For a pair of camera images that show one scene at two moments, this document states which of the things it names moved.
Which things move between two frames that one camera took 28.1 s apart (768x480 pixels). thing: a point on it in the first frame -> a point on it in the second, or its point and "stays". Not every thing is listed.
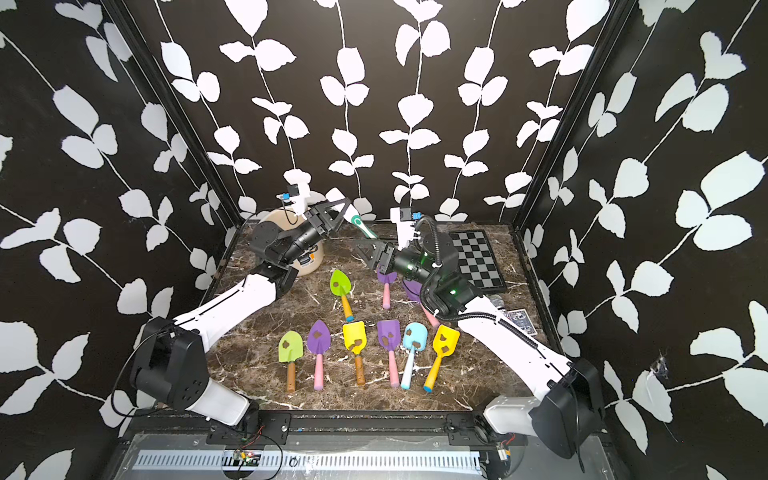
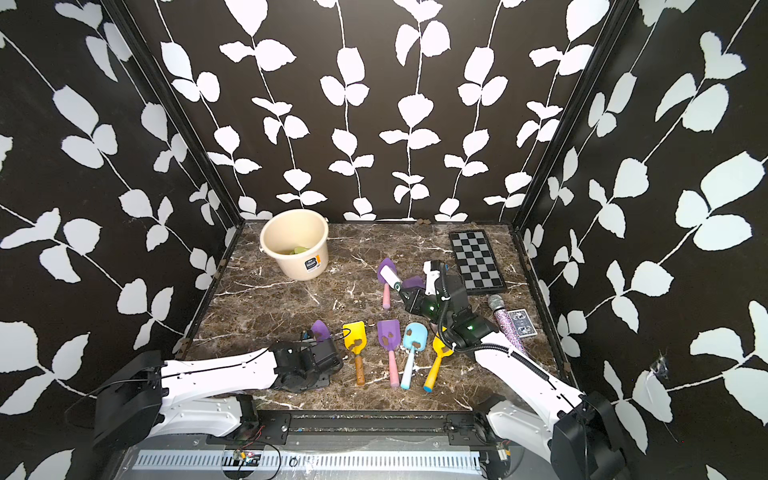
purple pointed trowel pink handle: (386, 280) stays
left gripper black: (323, 212) -> (325, 382)
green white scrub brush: (357, 221) -> (391, 278)
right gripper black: (373, 248) -> (414, 306)
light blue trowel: (415, 337) stays
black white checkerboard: (477, 261) stays
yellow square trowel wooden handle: (355, 339) stays
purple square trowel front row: (389, 334) stays
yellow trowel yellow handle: (445, 344) stays
